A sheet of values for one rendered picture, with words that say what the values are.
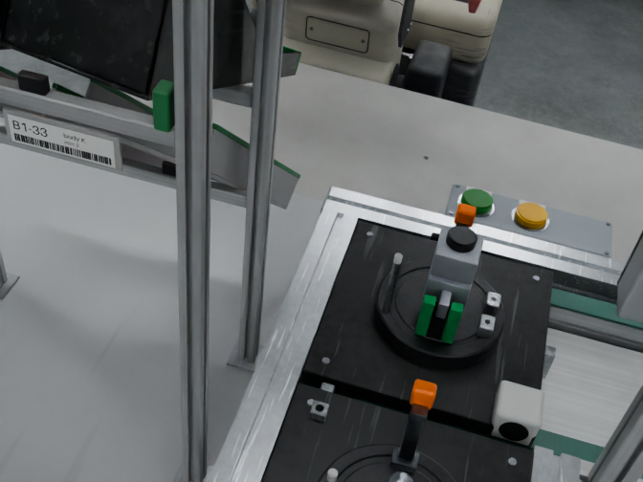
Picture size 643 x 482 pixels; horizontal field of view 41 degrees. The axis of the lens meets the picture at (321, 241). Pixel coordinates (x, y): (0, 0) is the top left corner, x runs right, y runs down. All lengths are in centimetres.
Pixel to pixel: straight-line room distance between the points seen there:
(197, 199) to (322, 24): 104
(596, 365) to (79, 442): 58
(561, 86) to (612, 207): 194
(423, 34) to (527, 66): 148
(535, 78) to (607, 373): 232
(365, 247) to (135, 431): 33
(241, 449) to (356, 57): 97
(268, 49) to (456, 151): 67
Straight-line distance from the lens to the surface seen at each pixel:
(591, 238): 112
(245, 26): 73
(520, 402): 88
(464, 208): 92
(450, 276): 87
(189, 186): 61
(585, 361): 104
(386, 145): 134
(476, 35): 187
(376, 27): 160
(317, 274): 99
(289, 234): 117
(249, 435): 85
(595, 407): 100
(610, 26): 376
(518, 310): 99
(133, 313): 107
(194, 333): 72
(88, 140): 62
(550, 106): 314
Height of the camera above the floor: 167
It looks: 44 degrees down
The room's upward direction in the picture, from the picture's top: 8 degrees clockwise
